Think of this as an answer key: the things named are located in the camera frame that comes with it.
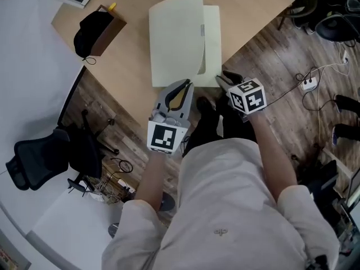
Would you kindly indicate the round black floor base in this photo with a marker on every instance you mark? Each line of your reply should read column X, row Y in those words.
column 168, row 202

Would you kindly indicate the small yellow object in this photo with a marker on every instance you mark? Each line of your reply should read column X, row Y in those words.
column 112, row 6

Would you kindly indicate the computer monitor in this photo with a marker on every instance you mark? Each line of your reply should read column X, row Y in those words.
column 355, row 187

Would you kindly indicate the person's black trousers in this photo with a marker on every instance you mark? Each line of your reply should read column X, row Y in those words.
column 206, row 128

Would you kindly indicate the white paper folder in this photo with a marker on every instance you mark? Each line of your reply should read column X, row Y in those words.
column 177, row 35

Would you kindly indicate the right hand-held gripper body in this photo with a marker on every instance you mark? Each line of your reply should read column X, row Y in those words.
column 249, row 96

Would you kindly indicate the white power strip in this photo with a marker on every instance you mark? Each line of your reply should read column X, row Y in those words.
column 308, row 83

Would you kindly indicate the white wall plug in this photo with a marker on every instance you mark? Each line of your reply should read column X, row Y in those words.
column 345, row 57

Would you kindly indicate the person's left forearm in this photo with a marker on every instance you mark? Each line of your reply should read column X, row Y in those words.
column 153, row 179

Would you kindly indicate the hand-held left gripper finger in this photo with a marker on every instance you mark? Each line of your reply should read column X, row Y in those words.
column 166, row 93
column 188, row 103

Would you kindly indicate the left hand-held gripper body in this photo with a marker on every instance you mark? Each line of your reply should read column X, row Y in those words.
column 164, row 136

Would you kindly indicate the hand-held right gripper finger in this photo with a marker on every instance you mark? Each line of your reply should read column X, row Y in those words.
column 232, row 77
column 222, row 82

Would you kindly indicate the person's right forearm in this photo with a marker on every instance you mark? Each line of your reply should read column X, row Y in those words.
column 272, row 156

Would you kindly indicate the black office chair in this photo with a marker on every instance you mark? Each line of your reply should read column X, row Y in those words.
column 47, row 156

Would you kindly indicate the brown open box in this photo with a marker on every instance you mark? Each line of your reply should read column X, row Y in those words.
column 108, row 35

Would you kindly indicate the person's white shirt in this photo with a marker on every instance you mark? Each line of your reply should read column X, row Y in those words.
column 225, row 207

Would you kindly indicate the black fabric bag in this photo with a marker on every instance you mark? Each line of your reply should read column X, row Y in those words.
column 88, row 34

